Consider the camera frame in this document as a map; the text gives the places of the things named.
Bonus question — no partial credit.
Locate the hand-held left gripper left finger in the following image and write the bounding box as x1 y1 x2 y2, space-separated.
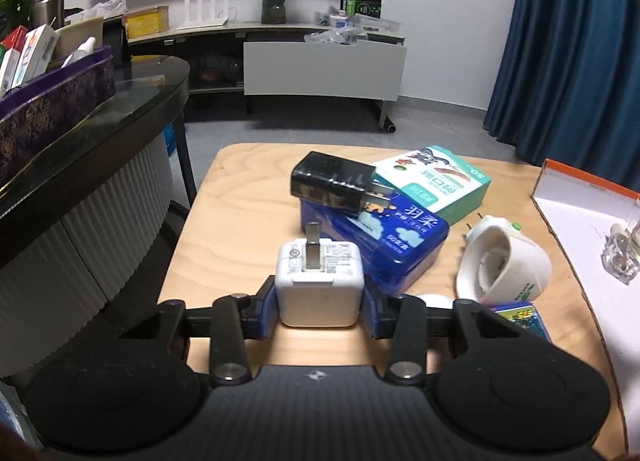
159 277 278 387

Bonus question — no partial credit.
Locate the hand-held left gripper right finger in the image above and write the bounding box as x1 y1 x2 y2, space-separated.
362 285 493 387

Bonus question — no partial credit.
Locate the white wall charger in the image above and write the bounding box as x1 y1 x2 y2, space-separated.
275 222 365 329

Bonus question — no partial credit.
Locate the black wall charger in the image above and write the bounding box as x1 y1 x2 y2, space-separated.
291 151 396 219

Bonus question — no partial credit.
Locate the white plug-in mosquito repeller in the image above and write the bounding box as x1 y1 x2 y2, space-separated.
455 214 553 304

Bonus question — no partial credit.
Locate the white tray with orange rim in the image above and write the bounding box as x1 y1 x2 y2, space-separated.
531 158 640 461

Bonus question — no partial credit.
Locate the blue tissue box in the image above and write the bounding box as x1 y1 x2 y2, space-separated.
299 191 449 294

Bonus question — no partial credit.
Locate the green and white carton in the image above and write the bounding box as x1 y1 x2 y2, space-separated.
372 144 492 225

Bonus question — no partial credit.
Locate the colourful card box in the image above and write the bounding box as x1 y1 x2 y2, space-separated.
487 302 552 344

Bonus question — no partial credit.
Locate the black table with ribbed base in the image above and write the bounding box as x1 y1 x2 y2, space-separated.
0 55 198 382

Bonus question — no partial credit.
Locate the heart-shaped clear bottle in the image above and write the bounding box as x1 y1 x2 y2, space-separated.
602 222 640 284

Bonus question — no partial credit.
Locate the television cabinet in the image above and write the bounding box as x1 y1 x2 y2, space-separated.
127 18 406 97

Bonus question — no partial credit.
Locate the clear plastic bag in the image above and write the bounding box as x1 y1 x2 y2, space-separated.
304 27 368 47

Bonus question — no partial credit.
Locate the small clear plastic box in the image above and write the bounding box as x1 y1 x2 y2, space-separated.
315 11 352 30

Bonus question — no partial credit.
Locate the white router with antennas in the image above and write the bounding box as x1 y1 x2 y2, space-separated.
176 0 236 31

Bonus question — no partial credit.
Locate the purple patterned box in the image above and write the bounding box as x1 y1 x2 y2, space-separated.
0 45 117 187

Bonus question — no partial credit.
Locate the green and black box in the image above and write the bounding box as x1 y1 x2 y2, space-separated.
341 0 383 19

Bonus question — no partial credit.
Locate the yellow box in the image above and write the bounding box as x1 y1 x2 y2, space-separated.
125 6 170 39

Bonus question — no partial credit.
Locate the blue curtain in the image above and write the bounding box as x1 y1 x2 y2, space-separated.
482 0 640 182

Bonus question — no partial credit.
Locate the white dropper bottle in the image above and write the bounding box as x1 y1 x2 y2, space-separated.
60 36 97 67

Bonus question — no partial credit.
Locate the brown cardboard box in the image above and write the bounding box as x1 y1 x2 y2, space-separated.
54 18 104 61

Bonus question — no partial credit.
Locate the white plastic bag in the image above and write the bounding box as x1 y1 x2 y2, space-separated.
92 0 127 18

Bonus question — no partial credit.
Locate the white and blue medicine box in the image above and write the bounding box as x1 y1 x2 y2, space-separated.
10 24 59 89

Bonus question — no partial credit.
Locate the red and green medicine box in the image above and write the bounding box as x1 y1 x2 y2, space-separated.
0 25 28 98

